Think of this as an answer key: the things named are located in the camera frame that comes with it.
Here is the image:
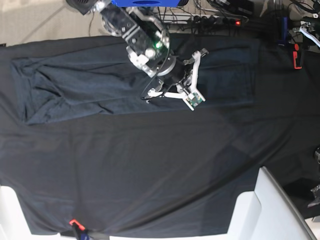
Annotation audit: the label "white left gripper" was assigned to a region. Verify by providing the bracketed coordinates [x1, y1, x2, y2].
[292, 21, 320, 47]

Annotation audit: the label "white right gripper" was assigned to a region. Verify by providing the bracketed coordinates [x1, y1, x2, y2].
[141, 48, 209, 111]

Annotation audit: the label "dark blue-grey T-shirt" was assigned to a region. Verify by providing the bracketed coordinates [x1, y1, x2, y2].
[10, 43, 258, 125]

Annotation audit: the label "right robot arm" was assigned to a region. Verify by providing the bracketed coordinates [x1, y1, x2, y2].
[67, 0, 208, 110]

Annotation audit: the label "red and black clamp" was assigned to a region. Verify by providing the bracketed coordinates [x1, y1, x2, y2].
[292, 43, 305, 70]

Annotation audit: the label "black table cloth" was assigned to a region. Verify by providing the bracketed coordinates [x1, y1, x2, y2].
[0, 35, 320, 238]

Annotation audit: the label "white power strip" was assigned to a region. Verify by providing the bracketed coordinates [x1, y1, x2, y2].
[159, 12, 225, 26]

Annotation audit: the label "blue box on stand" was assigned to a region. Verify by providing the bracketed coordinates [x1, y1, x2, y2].
[111, 0, 180, 7]

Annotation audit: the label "white foam block right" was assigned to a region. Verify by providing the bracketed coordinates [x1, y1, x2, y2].
[226, 167, 316, 240]

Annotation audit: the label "white foam block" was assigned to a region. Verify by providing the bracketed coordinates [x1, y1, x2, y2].
[226, 167, 316, 240]
[0, 186, 62, 240]

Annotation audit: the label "blue clamp at front edge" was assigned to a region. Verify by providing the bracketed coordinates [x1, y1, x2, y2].
[69, 219, 91, 240]

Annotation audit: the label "white foam block left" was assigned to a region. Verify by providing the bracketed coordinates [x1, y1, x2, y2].
[0, 186, 62, 240]

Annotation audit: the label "blue clamp with black handle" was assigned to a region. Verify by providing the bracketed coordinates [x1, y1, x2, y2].
[277, 17, 289, 46]

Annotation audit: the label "black metal bracket right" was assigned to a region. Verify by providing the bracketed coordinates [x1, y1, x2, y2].
[307, 185, 320, 208]

